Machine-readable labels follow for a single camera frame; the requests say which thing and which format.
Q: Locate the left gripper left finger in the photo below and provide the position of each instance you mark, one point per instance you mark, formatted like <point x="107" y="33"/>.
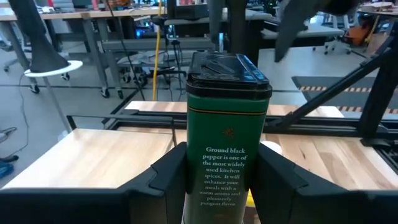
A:
<point x="77" y="208"/>

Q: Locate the white background table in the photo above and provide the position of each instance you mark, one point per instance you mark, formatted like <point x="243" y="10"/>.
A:
<point x="317" y="31"/>

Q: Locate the green black pepper tin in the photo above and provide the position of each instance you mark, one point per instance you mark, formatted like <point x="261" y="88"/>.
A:
<point x="227" y="140"/>

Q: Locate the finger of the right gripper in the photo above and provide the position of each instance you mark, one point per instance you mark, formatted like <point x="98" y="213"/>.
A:
<point x="216" y="18"/>
<point x="295" y="21"/>

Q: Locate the black aluminium rig frame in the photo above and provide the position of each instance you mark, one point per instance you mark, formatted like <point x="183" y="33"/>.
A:
<point x="376" y="102"/>

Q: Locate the wooden background desk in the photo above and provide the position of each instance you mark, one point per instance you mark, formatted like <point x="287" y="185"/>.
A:
<point x="93" y="14"/>

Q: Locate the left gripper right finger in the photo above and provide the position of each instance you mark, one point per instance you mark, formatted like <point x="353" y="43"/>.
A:
<point x="326" y="208"/>

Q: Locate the black rounded post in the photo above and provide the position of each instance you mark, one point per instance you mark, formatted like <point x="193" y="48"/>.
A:
<point x="40" y="46"/>

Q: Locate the yellow-lid crunchy onion jar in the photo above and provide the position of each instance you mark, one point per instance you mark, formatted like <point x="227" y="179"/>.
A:
<point x="250" y="199"/>

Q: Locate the orange background object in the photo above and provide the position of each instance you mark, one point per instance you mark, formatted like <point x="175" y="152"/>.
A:
<point x="357" y="35"/>

